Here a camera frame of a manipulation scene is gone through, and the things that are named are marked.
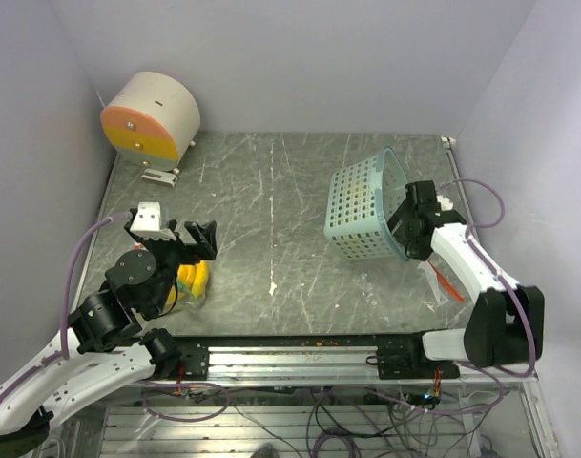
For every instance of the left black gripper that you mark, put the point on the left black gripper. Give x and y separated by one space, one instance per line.
190 250

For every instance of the light blue plastic basket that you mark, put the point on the light blue plastic basket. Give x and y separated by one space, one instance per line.
361 200

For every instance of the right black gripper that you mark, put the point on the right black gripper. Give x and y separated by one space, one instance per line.
417 249

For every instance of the clear zip bag orange zipper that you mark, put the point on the clear zip bag orange zipper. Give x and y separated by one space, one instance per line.
160 284

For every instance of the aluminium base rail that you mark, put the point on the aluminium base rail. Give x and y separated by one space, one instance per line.
234 366

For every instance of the small white bracket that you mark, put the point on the small white bracket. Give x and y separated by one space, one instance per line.
158 177

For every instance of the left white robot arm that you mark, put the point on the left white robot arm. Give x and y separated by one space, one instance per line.
100 346

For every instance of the round cream drawer box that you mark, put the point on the round cream drawer box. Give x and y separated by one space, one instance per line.
152 121

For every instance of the yellow toy banana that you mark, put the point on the yellow toy banana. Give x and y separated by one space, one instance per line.
191 283

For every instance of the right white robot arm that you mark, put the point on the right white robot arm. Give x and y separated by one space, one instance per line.
506 325

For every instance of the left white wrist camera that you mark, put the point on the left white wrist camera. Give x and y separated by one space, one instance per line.
149 223

